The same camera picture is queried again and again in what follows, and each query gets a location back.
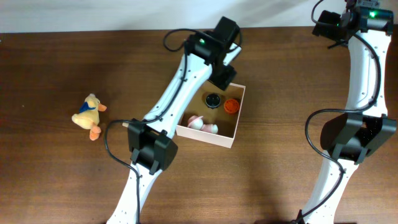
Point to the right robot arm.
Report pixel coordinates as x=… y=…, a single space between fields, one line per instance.
x=363 y=125

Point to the yellow plush duck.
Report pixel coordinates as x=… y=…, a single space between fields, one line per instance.
x=88 y=116

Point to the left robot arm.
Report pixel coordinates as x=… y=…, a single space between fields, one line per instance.
x=206 y=58

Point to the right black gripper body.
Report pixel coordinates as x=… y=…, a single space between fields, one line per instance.
x=331 y=28

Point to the black round cap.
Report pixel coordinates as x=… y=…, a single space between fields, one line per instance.
x=213 y=100

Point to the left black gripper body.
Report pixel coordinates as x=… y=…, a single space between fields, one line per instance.
x=224 y=78

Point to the white cardboard box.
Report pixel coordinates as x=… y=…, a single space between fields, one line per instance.
x=227 y=123

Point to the orange round ball toy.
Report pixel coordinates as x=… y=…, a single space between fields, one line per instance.
x=231 y=106

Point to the pink hat duck figurine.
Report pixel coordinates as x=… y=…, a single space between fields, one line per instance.
x=197 y=123

